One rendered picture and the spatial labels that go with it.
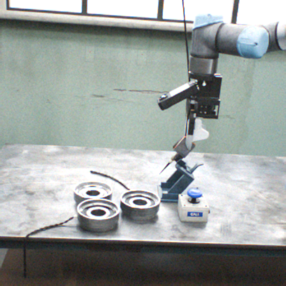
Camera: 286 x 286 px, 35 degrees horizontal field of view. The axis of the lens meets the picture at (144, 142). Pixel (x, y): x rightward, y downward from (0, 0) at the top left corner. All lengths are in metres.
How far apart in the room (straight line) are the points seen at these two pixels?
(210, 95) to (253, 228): 0.36
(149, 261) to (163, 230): 0.34
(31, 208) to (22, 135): 1.68
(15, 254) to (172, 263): 0.49
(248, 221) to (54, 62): 1.78
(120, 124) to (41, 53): 0.63
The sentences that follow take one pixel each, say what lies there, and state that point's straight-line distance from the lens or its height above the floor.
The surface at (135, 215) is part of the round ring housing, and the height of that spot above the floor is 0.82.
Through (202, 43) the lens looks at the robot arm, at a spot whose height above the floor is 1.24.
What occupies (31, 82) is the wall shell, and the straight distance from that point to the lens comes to 2.79.
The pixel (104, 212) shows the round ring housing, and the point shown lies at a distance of 1.17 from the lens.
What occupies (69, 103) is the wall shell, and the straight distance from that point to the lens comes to 2.79.
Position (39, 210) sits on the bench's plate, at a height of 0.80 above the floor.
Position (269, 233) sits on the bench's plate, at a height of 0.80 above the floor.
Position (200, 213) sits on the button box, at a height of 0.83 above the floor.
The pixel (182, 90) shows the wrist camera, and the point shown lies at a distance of 1.21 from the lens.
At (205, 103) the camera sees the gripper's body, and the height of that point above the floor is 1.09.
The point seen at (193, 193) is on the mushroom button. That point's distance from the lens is 1.19.
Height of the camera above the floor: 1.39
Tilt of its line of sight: 20 degrees down
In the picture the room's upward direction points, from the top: 5 degrees clockwise
